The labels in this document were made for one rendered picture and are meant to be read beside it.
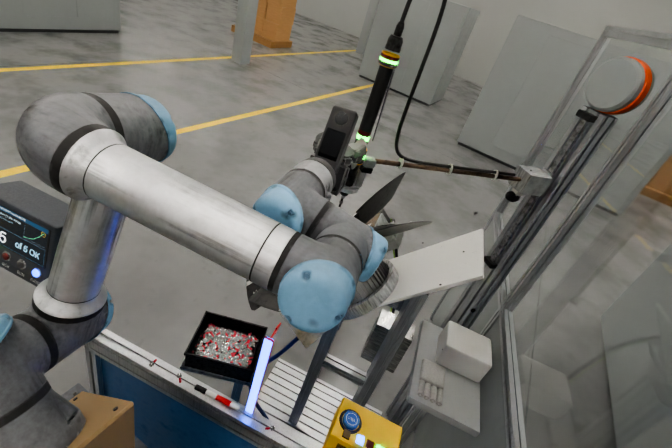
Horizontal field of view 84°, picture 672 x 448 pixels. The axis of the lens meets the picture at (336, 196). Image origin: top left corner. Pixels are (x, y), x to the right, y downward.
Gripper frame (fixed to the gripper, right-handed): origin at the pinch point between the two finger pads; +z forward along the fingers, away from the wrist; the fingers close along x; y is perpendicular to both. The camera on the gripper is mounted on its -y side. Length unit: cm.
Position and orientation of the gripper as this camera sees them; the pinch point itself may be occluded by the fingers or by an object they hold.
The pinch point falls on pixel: (351, 135)
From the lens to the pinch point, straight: 80.4
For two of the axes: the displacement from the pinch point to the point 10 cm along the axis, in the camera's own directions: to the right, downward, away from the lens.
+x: 9.1, 3.9, -1.6
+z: 3.3, -4.2, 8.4
